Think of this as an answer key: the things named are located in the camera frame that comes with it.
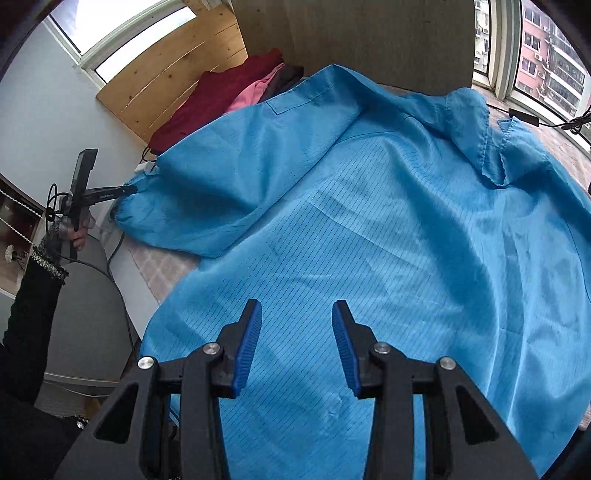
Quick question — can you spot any large light wooden board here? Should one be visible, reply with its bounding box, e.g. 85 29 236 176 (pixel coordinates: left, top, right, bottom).
231 0 476 93

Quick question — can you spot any white window frame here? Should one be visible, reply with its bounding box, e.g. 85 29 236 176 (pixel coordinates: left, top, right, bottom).
46 0 591 153

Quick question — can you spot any pink folded garment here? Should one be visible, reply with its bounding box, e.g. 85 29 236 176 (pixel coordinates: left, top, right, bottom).
224 62 287 114

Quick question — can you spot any person's left forearm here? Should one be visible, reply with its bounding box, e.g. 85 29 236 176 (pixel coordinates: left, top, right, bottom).
0 224 70 416

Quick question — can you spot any person's black top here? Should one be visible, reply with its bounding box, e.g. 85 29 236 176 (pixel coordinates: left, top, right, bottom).
0 392 93 480

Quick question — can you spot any person's left hand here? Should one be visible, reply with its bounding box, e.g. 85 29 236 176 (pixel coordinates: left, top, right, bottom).
69 217 94 252

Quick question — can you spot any blue striped jacket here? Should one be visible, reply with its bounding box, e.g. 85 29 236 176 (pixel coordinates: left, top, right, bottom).
111 65 591 480

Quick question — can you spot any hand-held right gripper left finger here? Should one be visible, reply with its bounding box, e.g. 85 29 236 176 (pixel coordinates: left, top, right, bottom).
55 298 263 480

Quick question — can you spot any black ring light cable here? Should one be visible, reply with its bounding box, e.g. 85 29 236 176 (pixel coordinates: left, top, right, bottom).
489 104 591 137

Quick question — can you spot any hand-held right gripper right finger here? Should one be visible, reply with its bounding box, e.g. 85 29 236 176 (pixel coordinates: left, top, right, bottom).
331 299 539 480

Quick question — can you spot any pine plank panel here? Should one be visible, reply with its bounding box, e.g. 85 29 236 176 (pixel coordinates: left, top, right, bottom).
95 0 247 144

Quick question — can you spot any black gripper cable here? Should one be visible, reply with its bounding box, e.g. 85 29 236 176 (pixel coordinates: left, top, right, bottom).
45 184 141 356

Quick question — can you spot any stack of folded clothes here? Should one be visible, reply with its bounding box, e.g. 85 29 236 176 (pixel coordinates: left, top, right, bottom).
150 48 284 153
261 65 305 100

